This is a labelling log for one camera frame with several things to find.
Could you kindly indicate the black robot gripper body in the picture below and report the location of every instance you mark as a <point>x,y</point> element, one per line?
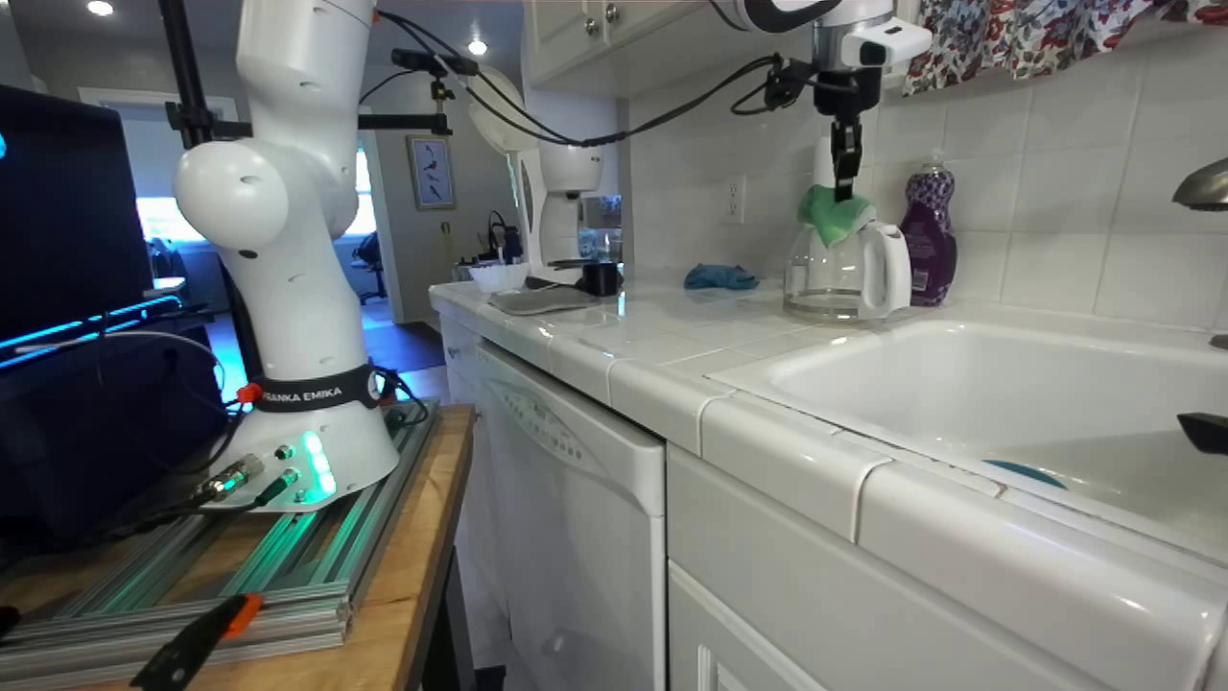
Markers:
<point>842,92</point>

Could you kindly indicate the white coffee maker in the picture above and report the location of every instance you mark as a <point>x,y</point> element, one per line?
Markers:
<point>550,179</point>

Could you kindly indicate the white upper cabinet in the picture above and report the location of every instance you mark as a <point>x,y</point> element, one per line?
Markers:
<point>622,47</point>

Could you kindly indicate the orange handled tool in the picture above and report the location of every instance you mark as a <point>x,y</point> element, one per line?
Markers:
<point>177,662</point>

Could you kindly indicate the blue towel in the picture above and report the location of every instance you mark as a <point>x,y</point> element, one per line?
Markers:
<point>727,279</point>

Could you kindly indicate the purple dish soap bottle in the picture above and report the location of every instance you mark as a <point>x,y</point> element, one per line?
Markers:
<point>932,230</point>

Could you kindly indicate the black camera stand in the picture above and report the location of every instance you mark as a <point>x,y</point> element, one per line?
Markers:
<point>195,120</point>

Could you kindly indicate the white lower cabinets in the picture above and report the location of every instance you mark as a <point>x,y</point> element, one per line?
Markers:
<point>932,589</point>

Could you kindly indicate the white dishwasher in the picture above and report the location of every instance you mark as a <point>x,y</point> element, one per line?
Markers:
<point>563,534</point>

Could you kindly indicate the glass coffee carafe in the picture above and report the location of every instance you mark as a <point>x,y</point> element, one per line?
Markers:
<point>864,279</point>

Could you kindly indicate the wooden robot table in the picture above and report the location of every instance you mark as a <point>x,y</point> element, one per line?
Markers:
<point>346,601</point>

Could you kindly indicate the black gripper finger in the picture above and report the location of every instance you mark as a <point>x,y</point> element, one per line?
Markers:
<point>846,160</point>

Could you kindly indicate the green towel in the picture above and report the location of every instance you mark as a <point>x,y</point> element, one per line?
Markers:
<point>829,217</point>

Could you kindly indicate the black monitor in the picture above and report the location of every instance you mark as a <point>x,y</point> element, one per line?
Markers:
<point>69,239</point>

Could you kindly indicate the floral window curtain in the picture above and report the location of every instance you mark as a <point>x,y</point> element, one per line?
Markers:
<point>1034,37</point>

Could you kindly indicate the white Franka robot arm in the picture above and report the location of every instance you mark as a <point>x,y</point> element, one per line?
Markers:
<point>275,203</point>

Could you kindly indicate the white paper towel roll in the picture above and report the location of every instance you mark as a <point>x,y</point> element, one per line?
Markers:
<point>823,163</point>

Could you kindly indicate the white farmhouse sink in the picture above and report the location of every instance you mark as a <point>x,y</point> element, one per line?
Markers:
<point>1085,417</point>

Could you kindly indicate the small white bowl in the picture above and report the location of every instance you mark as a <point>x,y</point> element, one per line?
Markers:
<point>501,279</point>

